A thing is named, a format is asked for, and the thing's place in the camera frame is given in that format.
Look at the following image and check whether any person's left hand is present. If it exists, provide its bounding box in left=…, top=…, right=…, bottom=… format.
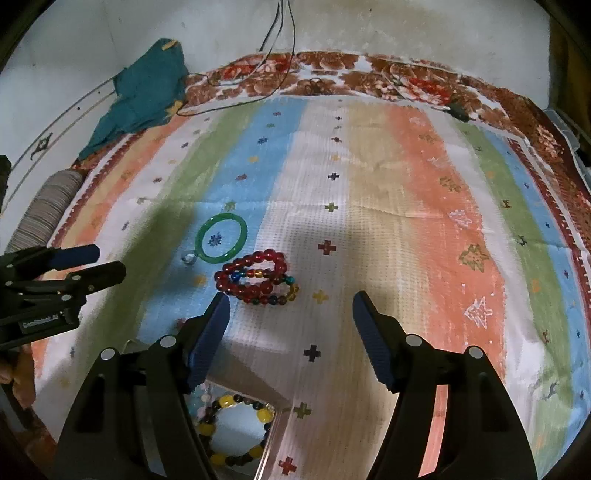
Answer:
left=1, top=344, right=36, bottom=409

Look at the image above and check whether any striped grey rolled cloth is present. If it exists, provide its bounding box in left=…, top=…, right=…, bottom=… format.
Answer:
left=5, top=169, right=85, bottom=253

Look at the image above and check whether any teal cloth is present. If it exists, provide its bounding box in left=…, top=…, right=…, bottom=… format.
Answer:
left=78, top=38, right=188, bottom=160

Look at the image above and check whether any striped colourful mat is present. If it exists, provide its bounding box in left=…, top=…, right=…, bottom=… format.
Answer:
left=34, top=98, right=590, bottom=479

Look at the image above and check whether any black cable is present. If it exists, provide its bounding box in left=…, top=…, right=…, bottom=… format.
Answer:
left=175, top=0, right=298, bottom=117

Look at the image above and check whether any yellow and dark bead bracelet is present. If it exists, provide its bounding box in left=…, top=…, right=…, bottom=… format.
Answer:
left=195, top=393, right=276, bottom=468

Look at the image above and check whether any silver metal tin box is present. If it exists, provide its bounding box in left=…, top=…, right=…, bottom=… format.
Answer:
left=124, top=338, right=295, bottom=480

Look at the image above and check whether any black charger plug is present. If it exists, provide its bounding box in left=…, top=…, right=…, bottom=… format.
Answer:
left=446, top=102, right=470, bottom=123

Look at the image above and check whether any multicolour small bead bracelet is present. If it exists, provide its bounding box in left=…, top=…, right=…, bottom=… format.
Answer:
left=230, top=269, right=302, bottom=306

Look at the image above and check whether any clear plastic bin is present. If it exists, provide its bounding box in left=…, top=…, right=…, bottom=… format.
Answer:
left=544, top=108, right=590, bottom=188

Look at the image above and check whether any red bead bracelet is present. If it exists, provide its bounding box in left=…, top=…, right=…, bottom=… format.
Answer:
left=213, top=248, right=290, bottom=305

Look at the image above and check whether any floral brown bedsheet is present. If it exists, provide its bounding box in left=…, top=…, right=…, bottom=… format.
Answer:
left=52, top=51, right=590, bottom=265

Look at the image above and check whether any green jade bangle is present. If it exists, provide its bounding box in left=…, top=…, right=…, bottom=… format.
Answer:
left=194, top=212, right=249, bottom=264

